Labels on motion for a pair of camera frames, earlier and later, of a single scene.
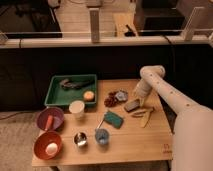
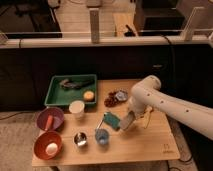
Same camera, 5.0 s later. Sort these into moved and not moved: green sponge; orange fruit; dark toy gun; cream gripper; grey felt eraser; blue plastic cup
Moved: grey felt eraser; cream gripper
Not moved: dark toy gun; green sponge; orange fruit; blue plastic cup
